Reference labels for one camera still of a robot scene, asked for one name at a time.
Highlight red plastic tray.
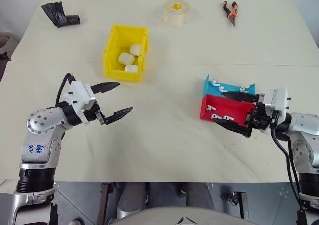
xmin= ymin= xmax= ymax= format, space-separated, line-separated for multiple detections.
xmin=199 ymin=93 xmax=258 ymax=128

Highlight dusky pink rounded object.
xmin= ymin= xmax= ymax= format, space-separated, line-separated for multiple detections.
xmin=0 ymin=31 xmax=18 ymax=49

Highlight silver robot torso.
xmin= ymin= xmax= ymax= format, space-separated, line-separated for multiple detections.
xmin=115 ymin=206 xmax=261 ymax=225

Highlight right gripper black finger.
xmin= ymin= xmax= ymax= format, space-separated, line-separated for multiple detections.
xmin=212 ymin=117 xmax=251 ymax=136
xmin=222 ymin=90 xmax=260 ymax=103

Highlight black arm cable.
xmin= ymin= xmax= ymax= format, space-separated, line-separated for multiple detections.
xmin=55 ymin=73 xmax=76 ymax=109
xmin=270 ymin=110 xmax=309 ymax=225

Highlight blue plastic tray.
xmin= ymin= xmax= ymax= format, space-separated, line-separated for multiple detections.
xmin=200 ymin=74 xmax=258 ymax=107

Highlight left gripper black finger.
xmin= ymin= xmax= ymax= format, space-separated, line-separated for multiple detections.
xmin=104 ymin=106 xmax=134 ymax=125
xmin=90 ymin=81 xmax=121 ymax=95

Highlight yellow plastic bin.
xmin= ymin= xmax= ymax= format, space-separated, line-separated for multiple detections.
xmin=102 ymin=23 xmax=150 ymax=83

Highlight orange black pliers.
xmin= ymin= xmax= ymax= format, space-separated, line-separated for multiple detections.
xmin=222 ymin=0 xmax=238 ymax=28

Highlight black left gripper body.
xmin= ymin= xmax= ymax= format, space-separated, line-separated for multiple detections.
xmin=82 ymin=102 xmax=107 ymax=126

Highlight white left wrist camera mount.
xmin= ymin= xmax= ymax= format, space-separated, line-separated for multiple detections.
xmin=62 ymin=80 xmax=97 ymax=112

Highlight black plastic printed part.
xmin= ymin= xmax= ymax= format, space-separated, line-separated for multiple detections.
xmin=40 ymin=1 xmax=81 ymax=29

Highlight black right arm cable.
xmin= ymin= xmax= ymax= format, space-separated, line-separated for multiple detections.
xmin=270 ymin=110 xmax=309 ymax=225

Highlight clear tape roll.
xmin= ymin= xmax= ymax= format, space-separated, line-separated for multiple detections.
xmin=163 ymin=0 xmax=191 ymax=28

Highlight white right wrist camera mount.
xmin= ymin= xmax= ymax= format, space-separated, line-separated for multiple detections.
xmin=263 ymin=87 xmax=292 ymax=121

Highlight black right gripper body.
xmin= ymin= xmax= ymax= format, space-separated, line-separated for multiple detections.
xmin=245 ymin=93 xmax=273 ymax=138

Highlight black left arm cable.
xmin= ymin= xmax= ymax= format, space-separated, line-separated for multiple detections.
xmin=55 ymin=73 xmax=76 ymax=109

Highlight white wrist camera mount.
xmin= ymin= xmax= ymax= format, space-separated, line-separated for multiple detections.
xmin=263 ymin=87 xmax=292 ymax=121
xmin=62 ymin=80 xmax=97 ymax=112

